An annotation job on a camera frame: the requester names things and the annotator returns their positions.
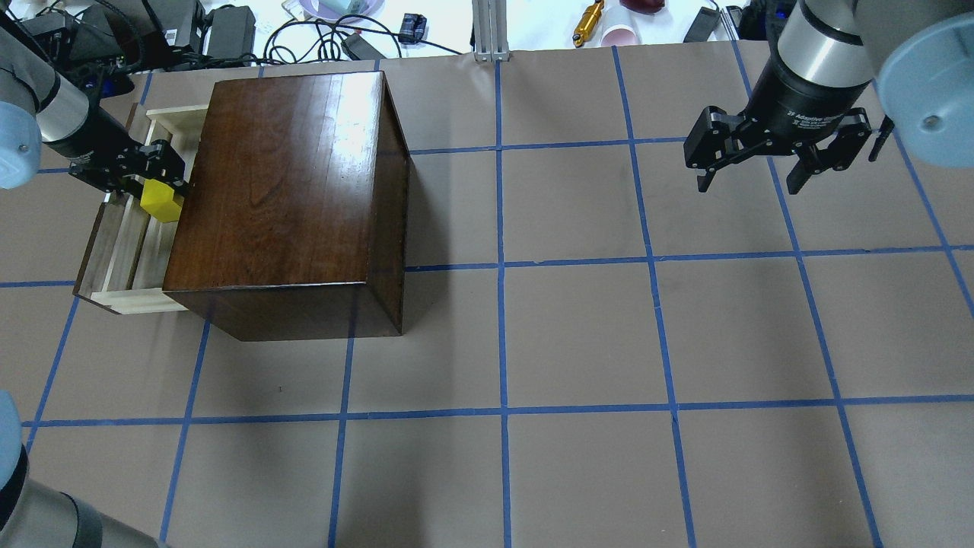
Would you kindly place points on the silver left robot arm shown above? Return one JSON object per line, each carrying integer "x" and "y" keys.
{"x": 39, "y": 106}

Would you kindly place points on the light wooden drawer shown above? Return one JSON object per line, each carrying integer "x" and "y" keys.
{"x": 126, "y": 258}

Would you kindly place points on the red brown fruit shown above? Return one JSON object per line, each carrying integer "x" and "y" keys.
{"x": 648, "y": 7}

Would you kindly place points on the lavender plate with item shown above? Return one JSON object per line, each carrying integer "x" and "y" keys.
{"x": 332, "y": 10}

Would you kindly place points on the black power brick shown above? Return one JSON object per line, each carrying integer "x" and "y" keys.
{"x": 702, "y": 26}

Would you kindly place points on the gold metal cylinder tool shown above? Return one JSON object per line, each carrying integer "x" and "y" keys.
{"x": 587, "y": 23}

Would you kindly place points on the black power adapter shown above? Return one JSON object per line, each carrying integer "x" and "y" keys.
{"x": 231, "y": 32}

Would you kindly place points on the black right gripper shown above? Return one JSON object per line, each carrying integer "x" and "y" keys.
{"x": 791, "y": 106}

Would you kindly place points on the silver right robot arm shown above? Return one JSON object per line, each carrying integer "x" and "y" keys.
{"x": 918, "y": 54}

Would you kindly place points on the yellow cube block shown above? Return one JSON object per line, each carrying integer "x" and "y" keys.
{"x": 161, "y": 201}

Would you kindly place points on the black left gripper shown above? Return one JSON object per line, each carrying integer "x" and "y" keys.
{"x": 101, "y": 143}

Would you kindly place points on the small blue black device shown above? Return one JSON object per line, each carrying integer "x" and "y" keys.
{"x": 413, "y": 29}

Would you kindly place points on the aluminium frame post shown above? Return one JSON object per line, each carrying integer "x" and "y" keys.
{"x": 490, "y": 31}

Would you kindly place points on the dark wooden drawer cabinet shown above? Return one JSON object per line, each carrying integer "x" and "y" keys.
{"x": 294, "y": 227}

